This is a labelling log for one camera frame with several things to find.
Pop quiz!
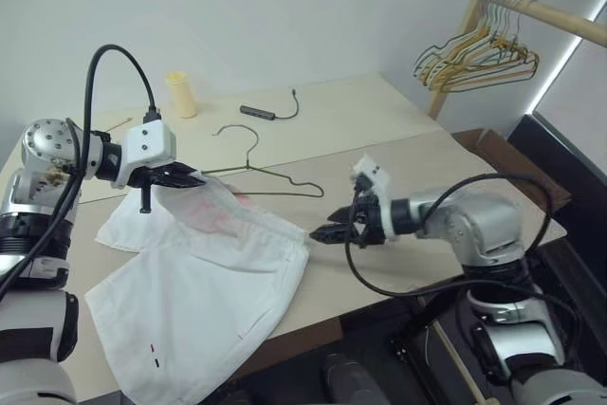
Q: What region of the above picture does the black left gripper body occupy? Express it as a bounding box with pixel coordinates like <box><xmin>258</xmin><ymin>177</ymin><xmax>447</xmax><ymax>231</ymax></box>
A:
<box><xmin>126</xmin><ymin>162</ymin><xmax>180</xmax><ymax>214</ymax></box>

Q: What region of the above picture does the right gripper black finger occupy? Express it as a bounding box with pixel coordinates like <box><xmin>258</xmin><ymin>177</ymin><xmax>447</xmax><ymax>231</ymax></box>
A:
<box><xmin>326</xmin><ymin>205</ymin><xmax>355</xmax><ymax>225</ymax></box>
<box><xmin>307</xmin><ymin>224</ymin><xmax>355</xmax><ymax>245</ymax></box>

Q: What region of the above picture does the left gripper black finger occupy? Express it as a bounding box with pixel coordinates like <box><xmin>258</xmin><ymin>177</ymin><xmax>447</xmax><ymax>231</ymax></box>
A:
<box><xmin>173</xmin><ymin>175</ymin><xmax>209</xmax><ymax>190</ymax></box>
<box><xmin>168</xmin><ymin>162</ymin><xmax>203</xmax><ymax>178</ymax></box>

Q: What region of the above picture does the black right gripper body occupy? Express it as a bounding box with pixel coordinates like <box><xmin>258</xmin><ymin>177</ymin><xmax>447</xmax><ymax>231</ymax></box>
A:
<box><xmin>348</xmin><ymin>175</ymin><xmax>386</xmax><ymax>249</ymax></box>

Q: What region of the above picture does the olive green wire hanger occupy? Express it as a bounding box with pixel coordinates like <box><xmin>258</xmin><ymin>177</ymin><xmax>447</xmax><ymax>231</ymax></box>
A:
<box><xmin>198</xmin><ymin>123</ymin><xmax>326</xmax><ymax>200</ymax></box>

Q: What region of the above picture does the white shorts garment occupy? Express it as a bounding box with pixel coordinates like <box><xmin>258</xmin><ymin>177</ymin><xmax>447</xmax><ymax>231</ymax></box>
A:
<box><xmin>83</xmin><ymin>175</ymin><xmax>312</xmax><ymax>404</ymax></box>

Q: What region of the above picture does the brown cardboard sheet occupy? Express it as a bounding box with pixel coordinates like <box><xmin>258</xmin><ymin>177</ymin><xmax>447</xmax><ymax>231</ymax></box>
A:
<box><xmin>70</xmin><ymin>128</ymin><xmax>573</xmax><ymax>399</ymax></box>

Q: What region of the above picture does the cream cylindrical cup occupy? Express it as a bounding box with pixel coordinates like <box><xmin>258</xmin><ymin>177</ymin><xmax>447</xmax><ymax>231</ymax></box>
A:
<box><xmin>165</xmin><ymin>70</ymin><xmax>198</xmax><ymax>119</ymax></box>

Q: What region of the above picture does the dark grey USB hub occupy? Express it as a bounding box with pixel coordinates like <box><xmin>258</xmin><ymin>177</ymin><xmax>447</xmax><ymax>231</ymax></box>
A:
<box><xmin>239</xmin><ymin>103</ymin><xmax>277</xmax><ymax>120</ymax></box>

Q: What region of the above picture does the dark rounded shape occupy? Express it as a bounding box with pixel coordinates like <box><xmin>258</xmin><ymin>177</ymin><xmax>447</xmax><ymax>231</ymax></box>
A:
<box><xmin>323</xmin><ymin>352</ymin><xmax>383</xmax><ymax>405</ymax></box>

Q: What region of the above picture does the bunch of hanging hangers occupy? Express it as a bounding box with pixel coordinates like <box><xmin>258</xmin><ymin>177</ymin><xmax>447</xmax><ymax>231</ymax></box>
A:
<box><xmin>420</xmin><ymin>0</ymin><xmax>528</xmax><ymax>92</ymax></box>

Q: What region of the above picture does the long wooden dowel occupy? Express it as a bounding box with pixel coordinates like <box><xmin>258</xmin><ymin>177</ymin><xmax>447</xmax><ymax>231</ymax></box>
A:
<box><xmin>433</xmin><ymin>319</ymin><xmax>487</xmax><ymax>404</ymax></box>

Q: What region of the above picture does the black flat panel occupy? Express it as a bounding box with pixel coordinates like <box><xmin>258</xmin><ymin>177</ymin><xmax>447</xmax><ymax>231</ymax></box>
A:
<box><xmin>506</xmin><ymin>113</ymin><xmax>607</xmax><ymax>245</ymax></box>

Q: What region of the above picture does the white light strip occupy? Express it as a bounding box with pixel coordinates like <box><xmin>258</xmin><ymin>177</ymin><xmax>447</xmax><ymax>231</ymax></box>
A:
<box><xmin>524</xmin><ymin>0</ymin><xmax>599</xmax><ymax>115</ymax></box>

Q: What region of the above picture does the wooden garment rack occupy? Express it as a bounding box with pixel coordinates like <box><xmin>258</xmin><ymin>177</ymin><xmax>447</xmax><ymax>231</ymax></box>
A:
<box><xmin>426</xmin><ymin>0</ymin><xmax>607</xmax><ymax>122</ymax></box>

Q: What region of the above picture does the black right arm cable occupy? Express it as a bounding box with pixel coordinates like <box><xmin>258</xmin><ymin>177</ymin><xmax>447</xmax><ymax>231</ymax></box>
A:
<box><xmin>344</xmin><ymin>172</ymin><xmax>556</xmax><ymax>300</ymax></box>

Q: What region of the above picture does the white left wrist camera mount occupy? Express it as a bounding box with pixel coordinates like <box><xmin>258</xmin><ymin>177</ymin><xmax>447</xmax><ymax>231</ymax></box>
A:
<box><xmin>111</xmin><ymin>120</ymin><xmax>178</xmax><ymax>189</ymax></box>

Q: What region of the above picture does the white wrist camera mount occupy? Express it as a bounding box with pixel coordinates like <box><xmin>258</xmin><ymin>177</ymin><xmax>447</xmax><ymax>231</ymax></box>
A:
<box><xmin>349</xmin><ymin>152</ymin><xmax>398</xmax><ymax>241</ymax></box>
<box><xmin>111</xmin><ymin>120</ymin><xmax>178</xmax><ymax>189</ymax></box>

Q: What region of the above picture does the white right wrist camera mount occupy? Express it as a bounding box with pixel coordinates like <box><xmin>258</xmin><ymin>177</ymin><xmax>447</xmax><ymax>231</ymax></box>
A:
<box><xmin>349</xmin><ymin>152</ymin><xmax>398</xmax><ymax>241</ymax></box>

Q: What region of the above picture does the grey wire hanger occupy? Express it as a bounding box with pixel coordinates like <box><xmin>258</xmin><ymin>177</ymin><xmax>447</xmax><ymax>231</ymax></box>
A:
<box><xmin>413</xmin><ymin>0</ymin><xmax>494</xmax><ymax>80</ymax></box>

